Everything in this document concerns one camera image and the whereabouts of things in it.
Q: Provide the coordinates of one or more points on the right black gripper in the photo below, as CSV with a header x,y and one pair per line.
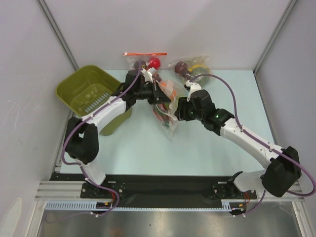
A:
x,y
182,111

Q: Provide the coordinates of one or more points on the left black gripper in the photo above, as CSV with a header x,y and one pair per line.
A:
x,y
156,93

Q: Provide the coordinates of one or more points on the polka dot strawberry bag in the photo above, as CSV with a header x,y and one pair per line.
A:
x,y
165,112

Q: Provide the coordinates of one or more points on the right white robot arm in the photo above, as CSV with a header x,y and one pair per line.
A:
x,y
279,164

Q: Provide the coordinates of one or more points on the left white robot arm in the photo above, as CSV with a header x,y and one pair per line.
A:
x,y
82,134

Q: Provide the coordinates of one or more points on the clear bag with melon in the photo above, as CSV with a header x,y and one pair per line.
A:
x,y
188,68

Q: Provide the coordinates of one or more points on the red zip fruit bag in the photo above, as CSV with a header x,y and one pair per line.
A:
x,y
145,60

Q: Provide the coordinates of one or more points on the olive green plastic basket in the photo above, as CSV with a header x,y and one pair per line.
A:
x,y
87,89

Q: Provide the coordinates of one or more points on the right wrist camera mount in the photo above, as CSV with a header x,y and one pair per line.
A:
x,y
191,87

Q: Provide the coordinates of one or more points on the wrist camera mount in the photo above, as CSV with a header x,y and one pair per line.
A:
x,y
191,87
148,74

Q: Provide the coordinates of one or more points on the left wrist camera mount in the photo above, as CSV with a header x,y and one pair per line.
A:
x,y
148,74

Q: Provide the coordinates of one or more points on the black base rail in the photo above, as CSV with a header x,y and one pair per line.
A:
x,y
175,191

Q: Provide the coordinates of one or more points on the aluminium frame post left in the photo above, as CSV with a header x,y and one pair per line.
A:
x,y
57,32

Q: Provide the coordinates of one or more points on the aluminium frame post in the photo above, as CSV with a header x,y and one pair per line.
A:
x,y
57,32
276,33

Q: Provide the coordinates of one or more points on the aluminium frame post right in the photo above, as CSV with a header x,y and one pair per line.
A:
x,y
276,33

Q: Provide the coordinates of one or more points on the white cable duct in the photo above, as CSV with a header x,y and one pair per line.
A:
x,y
102,206

